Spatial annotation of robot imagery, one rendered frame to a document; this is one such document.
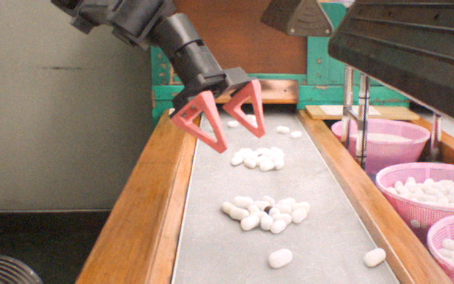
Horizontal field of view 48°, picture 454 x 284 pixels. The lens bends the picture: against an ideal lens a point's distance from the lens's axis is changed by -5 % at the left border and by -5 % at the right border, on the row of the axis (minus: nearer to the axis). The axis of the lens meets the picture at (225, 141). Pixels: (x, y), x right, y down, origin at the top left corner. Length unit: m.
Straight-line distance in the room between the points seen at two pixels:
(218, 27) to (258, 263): 1.04
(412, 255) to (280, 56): 1.05
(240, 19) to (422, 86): 1.41
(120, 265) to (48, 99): 1.89
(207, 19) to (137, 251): 1.05
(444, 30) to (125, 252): 0.55
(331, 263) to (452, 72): 0.54
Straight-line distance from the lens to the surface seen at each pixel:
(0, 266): 0.68
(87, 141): 2.55
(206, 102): 0.67
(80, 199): 2.64
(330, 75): 1.71
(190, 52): 0.73
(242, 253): 0.78
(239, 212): 0.88
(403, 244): 0.78
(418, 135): 1.51
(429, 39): 0.31
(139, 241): 0.77
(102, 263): 0.71
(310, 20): 0.88
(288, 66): 1.69
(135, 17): 0.77
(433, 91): 0.27
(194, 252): 0.78
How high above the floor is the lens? 1.09
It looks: 15 degrees down
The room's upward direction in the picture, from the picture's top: straight up
